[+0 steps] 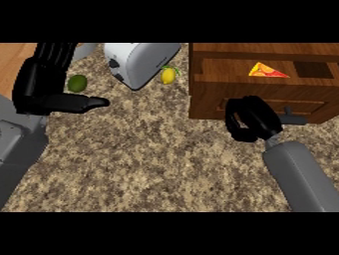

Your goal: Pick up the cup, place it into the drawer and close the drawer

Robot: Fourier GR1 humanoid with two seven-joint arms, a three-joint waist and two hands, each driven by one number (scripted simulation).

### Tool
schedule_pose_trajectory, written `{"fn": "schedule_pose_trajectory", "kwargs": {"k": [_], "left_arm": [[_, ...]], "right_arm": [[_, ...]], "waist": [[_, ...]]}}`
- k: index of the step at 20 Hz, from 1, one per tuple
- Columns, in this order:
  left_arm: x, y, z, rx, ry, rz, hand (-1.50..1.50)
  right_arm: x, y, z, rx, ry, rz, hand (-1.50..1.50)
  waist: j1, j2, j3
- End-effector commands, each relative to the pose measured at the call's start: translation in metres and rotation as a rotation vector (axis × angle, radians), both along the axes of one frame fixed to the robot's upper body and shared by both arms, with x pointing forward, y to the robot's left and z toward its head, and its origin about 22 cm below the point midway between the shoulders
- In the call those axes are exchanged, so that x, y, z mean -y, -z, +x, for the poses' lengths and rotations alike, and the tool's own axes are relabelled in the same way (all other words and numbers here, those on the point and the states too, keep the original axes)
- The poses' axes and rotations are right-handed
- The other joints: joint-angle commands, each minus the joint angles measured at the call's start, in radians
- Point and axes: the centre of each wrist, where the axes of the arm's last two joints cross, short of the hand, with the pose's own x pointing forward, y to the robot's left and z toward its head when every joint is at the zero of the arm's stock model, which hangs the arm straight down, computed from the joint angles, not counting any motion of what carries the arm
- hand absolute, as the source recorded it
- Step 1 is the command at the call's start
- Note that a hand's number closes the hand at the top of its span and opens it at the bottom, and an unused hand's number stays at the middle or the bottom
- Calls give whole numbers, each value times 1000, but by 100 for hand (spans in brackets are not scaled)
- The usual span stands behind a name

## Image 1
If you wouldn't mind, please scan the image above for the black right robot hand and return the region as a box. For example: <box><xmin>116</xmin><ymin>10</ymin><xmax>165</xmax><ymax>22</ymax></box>
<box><xmin>223</xmin><ymin>95</ymin><xmax>283</xmax><ymax>144</ymax></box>

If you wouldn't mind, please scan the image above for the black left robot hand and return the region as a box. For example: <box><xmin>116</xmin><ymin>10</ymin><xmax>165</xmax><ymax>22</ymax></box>
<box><xmin>10</xmin><ymin>42</ymin><xmax>112</xmax><ymax>117</ymax></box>

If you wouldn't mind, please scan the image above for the brown wooden drawer front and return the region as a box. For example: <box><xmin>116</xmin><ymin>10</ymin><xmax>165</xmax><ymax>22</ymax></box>
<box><xmin>186</xmin><ymin>79</ymin><xmax>339</xmax><ymax>125</ymax></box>

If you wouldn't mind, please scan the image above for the green lime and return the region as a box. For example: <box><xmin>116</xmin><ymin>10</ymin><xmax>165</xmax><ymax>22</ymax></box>
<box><xmin>66</xmin><ymin>74</ymin><xmax>90</xmax><ymax>94</ymax></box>

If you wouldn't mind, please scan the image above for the pizza slice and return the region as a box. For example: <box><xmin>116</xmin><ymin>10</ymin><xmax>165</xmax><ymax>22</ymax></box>
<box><xmin>246</xmin><ymin>61</ymin><xmax>291</xmax><ymax>79</ymax></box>

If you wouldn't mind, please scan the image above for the brown wooden cabinet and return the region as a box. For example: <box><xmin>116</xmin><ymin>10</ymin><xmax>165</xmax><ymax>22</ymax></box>
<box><xmin>186</xmin><ymin>42</ymin><xmax>339</xmax><ymax>125</ymax></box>

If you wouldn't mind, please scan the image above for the white and grey toaster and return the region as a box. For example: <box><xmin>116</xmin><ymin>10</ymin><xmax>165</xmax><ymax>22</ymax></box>
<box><xmin>102</xmin><ymin>42</ymin><xmax>181</xmax><ymax>92</ymax></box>

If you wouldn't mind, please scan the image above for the yellow lemon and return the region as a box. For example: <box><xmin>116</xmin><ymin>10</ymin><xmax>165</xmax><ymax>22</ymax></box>
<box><xmin>159</xmin><ymin>65</ymin><xmax>178</xmax><ymax>86</ymax></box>

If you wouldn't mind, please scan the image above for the grey drawer handle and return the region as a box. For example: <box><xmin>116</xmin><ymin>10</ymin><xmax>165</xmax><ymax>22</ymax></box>
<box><xmin>273</xmin><ymin>106</ymin><xmax>309</xmax><ymax>127</ymax></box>

